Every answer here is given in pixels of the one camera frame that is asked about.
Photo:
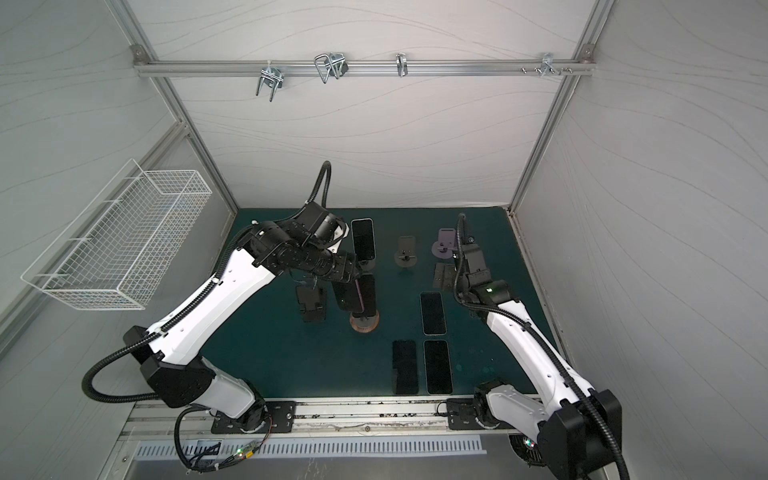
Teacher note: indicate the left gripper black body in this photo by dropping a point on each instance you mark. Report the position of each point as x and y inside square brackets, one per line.
[324, 263]

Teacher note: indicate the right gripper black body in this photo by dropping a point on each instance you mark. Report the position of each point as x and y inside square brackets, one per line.
[450, 276]

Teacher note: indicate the phone from lilac front stand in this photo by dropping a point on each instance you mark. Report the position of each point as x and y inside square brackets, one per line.
[432, 313]

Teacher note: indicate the phone from lilac stand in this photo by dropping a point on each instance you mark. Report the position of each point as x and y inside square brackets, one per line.
[432, 313]
[404, 368]

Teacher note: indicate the phone from grey stand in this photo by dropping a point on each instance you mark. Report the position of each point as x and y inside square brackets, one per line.
[438, 367]

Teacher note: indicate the wooden round phone stand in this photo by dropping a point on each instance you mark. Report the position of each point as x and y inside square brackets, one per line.
[364, 324]

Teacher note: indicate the phone from lilac back stand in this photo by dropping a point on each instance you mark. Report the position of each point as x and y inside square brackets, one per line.
[404, 368]

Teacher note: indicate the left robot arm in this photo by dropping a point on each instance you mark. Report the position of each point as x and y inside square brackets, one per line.
[169, 351]

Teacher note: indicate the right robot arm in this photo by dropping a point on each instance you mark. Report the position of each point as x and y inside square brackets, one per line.
[575, 428]

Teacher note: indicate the lilac back phone stand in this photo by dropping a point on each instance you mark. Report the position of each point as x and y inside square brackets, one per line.
[444, 247]

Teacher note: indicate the black phone stand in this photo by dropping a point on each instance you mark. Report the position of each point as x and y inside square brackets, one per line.
[312, 302]

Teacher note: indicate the grey round phone stand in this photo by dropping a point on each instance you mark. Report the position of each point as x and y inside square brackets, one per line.
[405, 255]

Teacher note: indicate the white round phone stand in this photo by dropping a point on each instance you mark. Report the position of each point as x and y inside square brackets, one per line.
[366, 265]

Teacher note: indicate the green table mat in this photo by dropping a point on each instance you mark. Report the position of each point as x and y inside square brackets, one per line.
[267, 342]

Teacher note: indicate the metal clamp on crossbar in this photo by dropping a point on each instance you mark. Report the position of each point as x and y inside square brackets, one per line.
[271, 79]

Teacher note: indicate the metal u-bolt on crossbar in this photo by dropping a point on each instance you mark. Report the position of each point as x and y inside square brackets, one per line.
[331, 65]

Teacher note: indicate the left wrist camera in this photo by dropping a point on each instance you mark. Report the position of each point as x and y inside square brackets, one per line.
[325, 230]

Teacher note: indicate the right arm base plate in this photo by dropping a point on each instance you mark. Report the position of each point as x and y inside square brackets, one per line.
[460, 414]

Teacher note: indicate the white wire basket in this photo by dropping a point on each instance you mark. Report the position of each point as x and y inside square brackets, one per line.
[114, 254]

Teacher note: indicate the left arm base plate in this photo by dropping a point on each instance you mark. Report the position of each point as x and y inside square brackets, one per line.
[282, 415]

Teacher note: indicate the aluminium crossbar rail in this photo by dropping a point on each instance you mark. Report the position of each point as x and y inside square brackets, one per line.
[357, 68]

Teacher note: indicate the aluminium front rail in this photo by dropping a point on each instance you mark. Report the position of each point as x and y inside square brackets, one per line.
[353, 416]

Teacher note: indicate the small metal bracket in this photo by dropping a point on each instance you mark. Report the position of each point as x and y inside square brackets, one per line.
[401, 65]

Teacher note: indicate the metal bracket with bolts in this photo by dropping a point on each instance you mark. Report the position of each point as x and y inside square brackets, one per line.
[547, 67]

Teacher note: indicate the white slotted cable duct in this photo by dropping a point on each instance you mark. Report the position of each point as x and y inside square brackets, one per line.
[325, 447]

